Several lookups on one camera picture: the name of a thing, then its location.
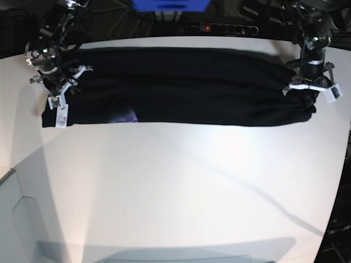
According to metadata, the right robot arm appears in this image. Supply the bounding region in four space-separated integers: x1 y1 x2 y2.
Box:
24 1 92 107

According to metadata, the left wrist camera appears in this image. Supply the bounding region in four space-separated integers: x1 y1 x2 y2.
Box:
324 84 343 103

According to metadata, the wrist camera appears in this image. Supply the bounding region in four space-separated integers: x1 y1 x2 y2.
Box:
324 84 343 103
48 94 66 110

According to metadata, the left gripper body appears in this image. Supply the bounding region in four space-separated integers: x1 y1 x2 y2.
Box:
282 52 336 96

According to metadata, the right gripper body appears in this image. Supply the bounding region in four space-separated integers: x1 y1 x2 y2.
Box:
30 65 93 98

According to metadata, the blue box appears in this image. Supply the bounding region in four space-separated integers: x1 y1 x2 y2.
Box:
132 0 211 12

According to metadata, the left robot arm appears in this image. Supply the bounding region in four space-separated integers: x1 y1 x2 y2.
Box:
282 1 343 103

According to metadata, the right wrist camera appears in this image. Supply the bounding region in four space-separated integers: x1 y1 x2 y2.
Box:
48 94 66 110

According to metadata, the white clothing tag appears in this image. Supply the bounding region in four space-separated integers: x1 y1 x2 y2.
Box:
55 104 69 128

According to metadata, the black power strip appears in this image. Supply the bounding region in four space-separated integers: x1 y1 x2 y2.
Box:
180 23 259 37

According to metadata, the black T-shirt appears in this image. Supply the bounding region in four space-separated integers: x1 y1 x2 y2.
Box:
41 46 318 128

